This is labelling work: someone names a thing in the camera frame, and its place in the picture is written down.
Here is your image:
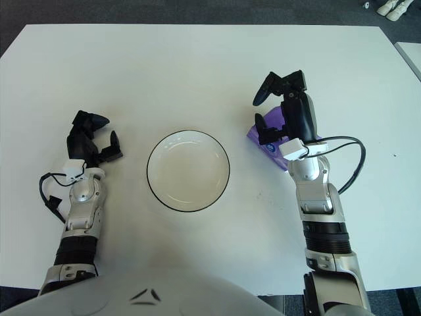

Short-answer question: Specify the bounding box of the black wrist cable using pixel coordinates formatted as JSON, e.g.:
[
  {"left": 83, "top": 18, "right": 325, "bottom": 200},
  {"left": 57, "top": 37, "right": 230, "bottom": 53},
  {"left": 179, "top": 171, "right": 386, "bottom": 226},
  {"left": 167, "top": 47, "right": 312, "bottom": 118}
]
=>
[
  {"left": 305, "top": 135, "right": 366, "bottom": 195},
  {"left": 38, "top": 172, "right": 80, "bottom": 224}
]

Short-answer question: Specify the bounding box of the black table leg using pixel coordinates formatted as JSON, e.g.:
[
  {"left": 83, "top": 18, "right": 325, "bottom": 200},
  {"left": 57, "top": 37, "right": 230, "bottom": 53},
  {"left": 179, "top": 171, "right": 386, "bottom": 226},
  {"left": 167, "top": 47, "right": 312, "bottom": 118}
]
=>
[{"left": 396, "top": 289, "right": 416, "bottom": 316}]

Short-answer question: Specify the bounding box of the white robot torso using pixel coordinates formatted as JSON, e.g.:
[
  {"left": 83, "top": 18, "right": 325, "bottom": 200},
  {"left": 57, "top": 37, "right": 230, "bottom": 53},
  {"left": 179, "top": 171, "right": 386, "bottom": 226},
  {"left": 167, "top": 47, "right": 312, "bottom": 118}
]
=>
[{"left": 0, "top": 267, "right": 274, "bottom": 316}]

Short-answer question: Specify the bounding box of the white plate with black rim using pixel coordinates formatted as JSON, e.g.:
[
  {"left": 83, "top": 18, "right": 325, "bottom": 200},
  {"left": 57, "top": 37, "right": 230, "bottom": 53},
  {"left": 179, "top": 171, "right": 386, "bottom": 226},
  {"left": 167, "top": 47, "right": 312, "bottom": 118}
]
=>
[{"left": 146, "top": 130, "right": 230, "bottom": 212}]

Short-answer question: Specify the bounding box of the white right wrist connector box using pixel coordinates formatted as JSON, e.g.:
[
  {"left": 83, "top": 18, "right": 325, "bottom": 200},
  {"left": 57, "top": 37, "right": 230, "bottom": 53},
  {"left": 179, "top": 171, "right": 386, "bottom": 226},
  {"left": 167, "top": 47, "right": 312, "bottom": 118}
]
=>
[{"left": 278, "top": 138, "right": 309, "bottom": 161}]

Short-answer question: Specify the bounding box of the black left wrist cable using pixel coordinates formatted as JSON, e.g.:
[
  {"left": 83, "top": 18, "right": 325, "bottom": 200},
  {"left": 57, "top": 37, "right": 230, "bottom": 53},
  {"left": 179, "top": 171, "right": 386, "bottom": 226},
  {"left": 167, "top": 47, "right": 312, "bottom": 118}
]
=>
[{"left": 38, "top": 172, "right": 80, "bottom": 224}]

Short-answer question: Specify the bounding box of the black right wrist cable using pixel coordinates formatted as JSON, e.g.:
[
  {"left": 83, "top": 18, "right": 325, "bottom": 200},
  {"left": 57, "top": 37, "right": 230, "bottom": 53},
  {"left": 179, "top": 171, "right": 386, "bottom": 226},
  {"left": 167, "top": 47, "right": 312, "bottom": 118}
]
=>
[{"left": 305, "top": 135, "right": 366, "bottom": 195}]

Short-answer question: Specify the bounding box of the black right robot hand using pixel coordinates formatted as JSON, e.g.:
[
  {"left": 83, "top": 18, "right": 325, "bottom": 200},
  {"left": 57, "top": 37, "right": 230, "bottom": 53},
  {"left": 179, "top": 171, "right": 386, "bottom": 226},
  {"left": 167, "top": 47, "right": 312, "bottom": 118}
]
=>
[{"left": 252, "top": 69, "right": 322, "bottom": 145}]

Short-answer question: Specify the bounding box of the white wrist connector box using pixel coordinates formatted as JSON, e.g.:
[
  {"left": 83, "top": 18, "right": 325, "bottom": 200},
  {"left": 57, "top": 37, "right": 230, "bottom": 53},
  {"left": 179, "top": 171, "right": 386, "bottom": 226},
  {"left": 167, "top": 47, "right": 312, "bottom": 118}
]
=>
[
  {"left": 62, "top": 159, "right": 85, "bottom": 181},
  {"left": 278, "top": 138, "right": 309, "bottom": 161}
]

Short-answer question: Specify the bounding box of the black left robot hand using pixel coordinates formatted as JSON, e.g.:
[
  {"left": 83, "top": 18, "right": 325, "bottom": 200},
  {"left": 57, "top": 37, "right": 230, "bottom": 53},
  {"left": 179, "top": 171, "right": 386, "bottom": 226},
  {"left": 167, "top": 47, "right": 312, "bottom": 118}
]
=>
[{"left": 65, "top": 110, "right": 124, "bottom": 167}]

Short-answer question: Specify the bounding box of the purple tissue paper pack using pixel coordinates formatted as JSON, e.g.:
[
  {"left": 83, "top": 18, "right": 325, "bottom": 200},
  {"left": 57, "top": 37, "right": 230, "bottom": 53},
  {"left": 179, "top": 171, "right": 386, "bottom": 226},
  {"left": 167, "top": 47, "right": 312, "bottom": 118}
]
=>
[{"left": 246, "top": 105, "right": 290, "bottom": 174}]

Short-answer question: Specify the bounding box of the white side table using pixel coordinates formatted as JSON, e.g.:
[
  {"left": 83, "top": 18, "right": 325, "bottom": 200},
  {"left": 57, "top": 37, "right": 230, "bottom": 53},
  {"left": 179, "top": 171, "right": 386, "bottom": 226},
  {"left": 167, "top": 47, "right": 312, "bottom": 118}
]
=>
[{"left": 394, "top": 41, "right": 421, "bottom": 83}]

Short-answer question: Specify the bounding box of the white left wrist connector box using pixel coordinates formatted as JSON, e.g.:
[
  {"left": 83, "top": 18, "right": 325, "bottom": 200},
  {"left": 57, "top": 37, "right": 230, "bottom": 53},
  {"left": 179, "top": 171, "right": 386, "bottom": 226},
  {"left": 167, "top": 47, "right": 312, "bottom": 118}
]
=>
[{"left": 62, "top": 159, "right": 85, "bottom": 181}]

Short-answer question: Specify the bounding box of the white shoe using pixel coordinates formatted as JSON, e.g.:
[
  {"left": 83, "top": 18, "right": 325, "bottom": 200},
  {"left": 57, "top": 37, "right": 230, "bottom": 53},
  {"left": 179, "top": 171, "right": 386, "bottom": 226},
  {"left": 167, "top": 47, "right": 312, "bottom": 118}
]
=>
[
  {"left": 376, "top": 0, "right": 398, "bottom": 16},
  {"left": 385, "top": 0, "right": 414, "bottom": 22}
]

